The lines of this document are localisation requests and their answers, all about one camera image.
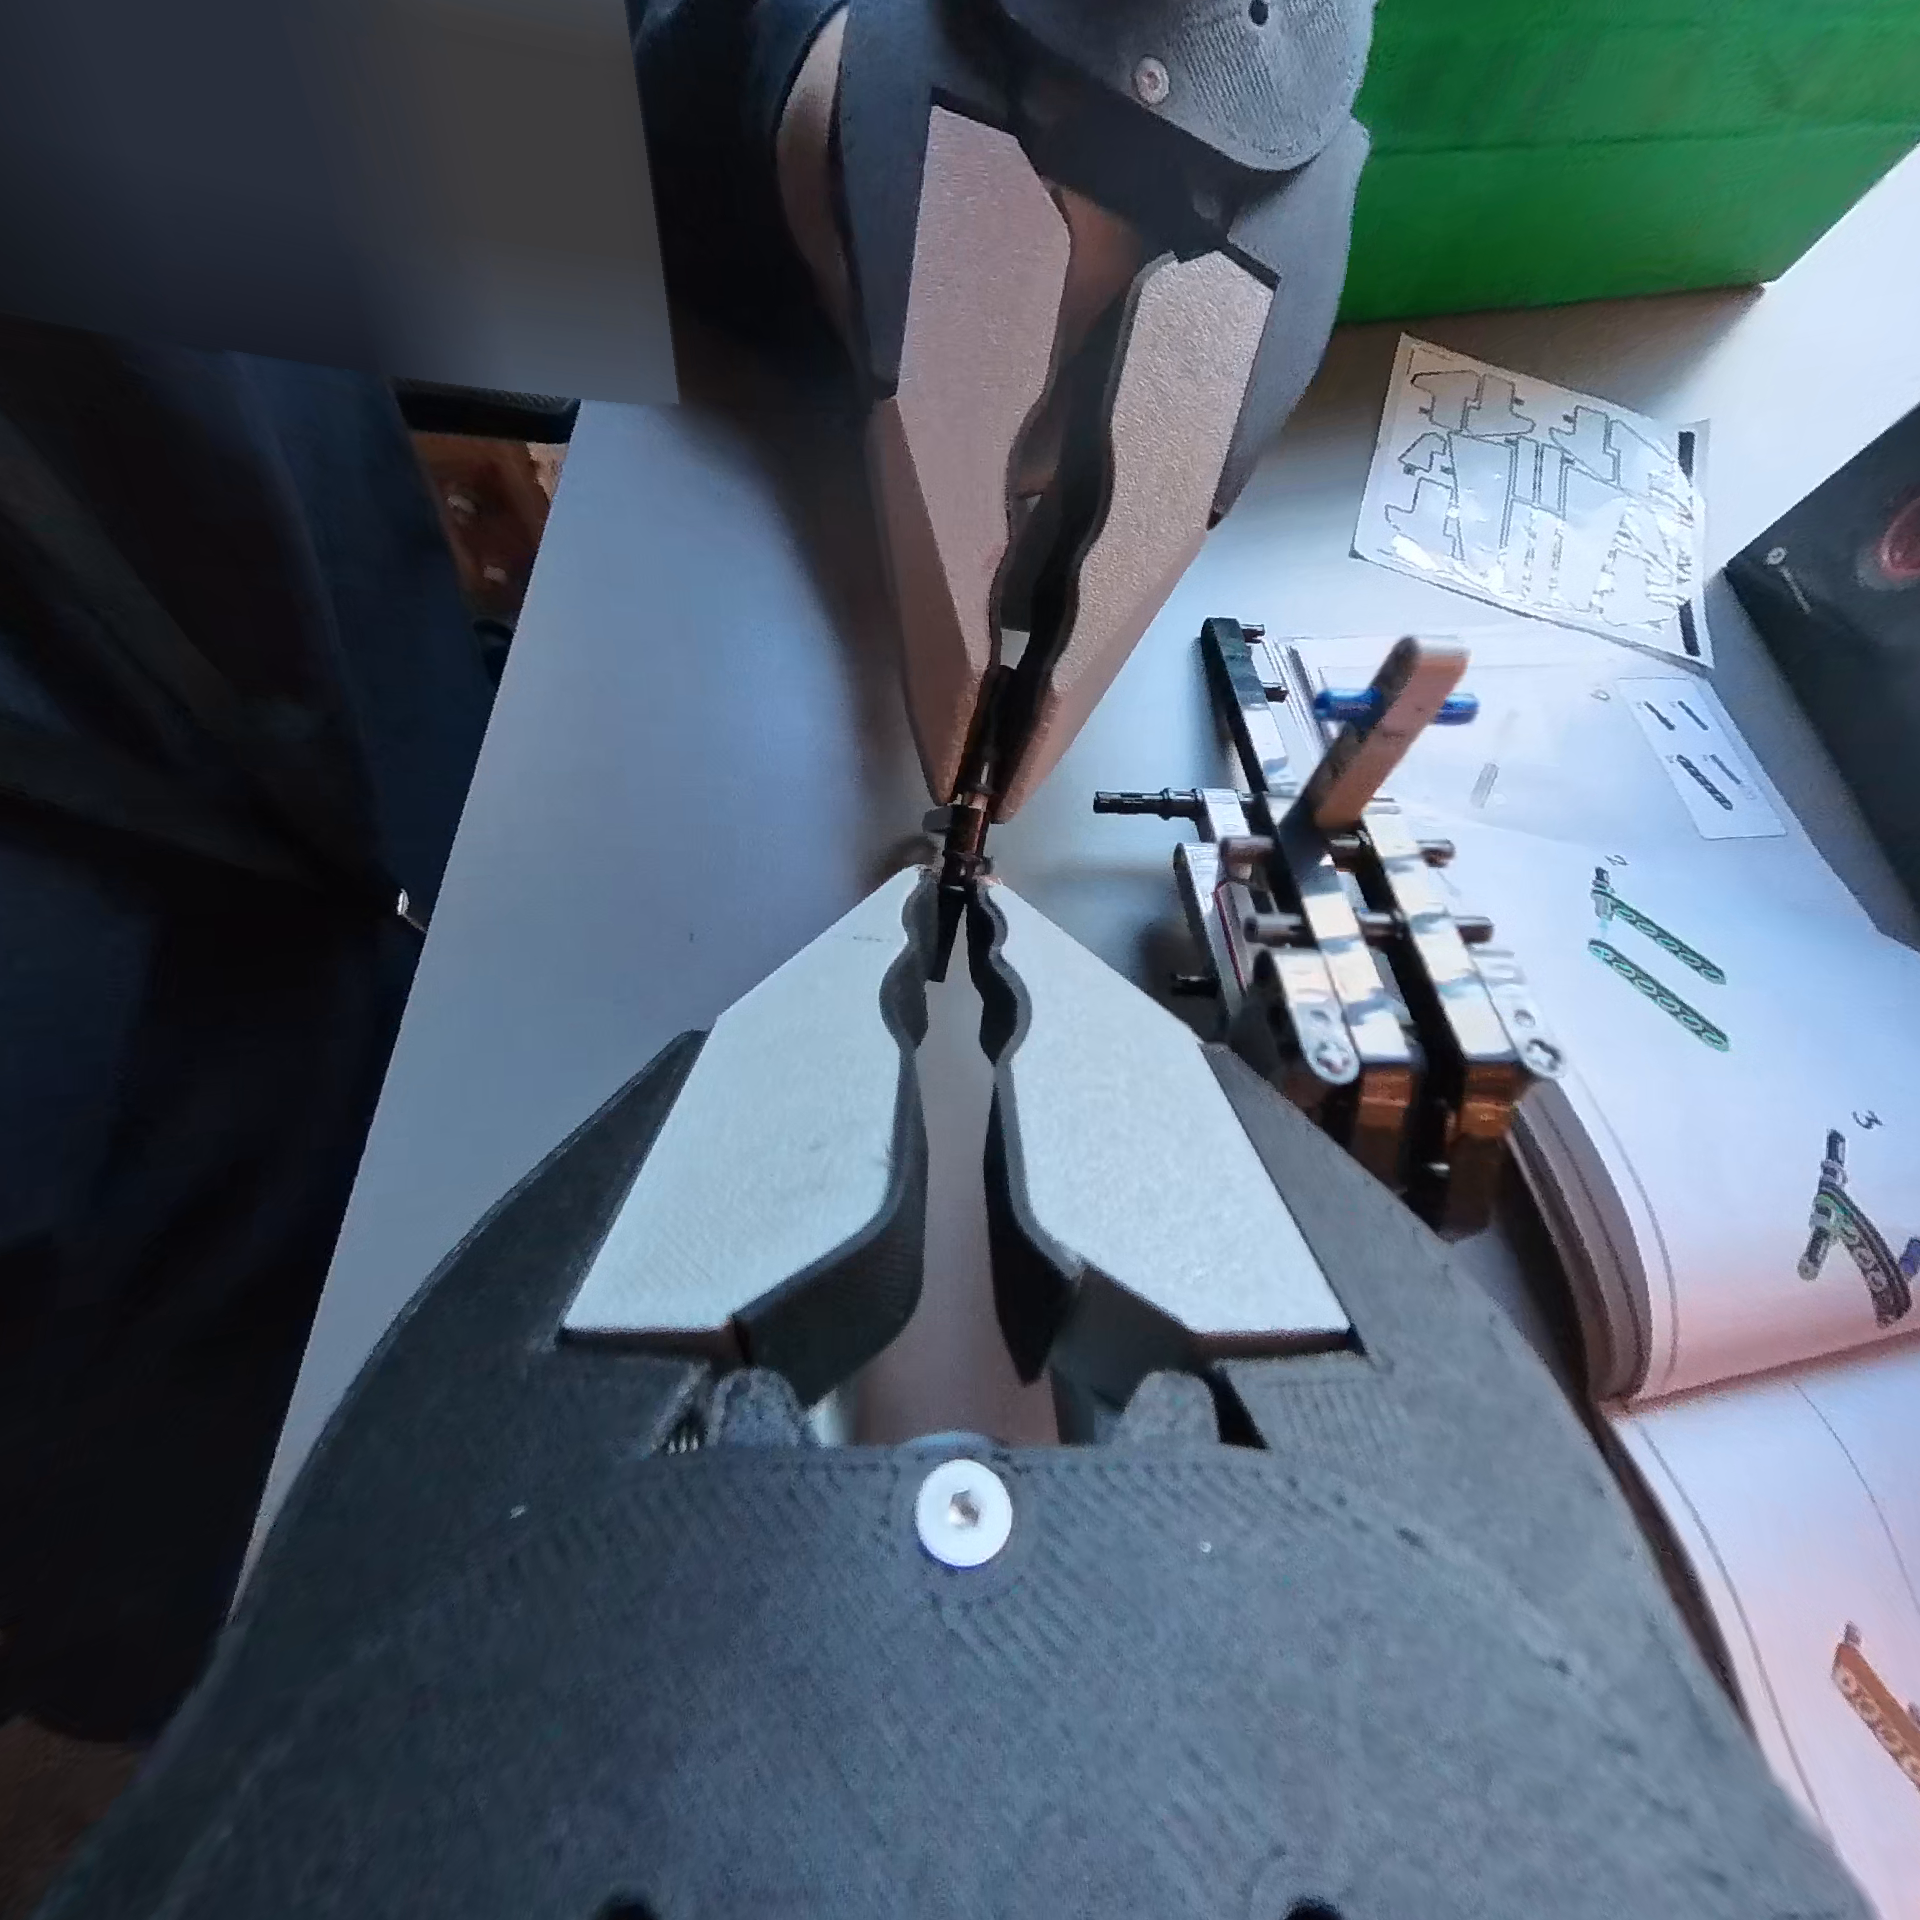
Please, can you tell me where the lego instruction booklet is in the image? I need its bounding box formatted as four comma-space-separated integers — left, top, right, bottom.
1288, 631, 1920, 1920

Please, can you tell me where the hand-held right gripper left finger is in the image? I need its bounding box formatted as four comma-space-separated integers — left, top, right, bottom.
560, 871, 934, 1401

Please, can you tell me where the partly built lego model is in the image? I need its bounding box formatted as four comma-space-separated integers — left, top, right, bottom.
1092, 615, 1565, 1238

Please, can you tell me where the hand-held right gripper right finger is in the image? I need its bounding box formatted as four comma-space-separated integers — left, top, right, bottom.
968, 882, 1356, 1385

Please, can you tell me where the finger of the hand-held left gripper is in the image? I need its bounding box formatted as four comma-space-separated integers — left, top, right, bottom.
870, 102, 1080, 810
979, 241, 1280, 828

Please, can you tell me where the clear sticker sheet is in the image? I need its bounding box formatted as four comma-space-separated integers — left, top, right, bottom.
1345, 333, 1713, 670

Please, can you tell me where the black lego set box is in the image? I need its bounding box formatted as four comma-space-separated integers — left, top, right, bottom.
1721, 441, 1920, 950

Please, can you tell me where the black lego axle piece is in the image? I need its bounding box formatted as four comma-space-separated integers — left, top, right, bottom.
919, 667, 1037, 985

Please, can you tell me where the green box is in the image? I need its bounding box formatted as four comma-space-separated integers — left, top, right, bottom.
1332, 0, 1920, 329

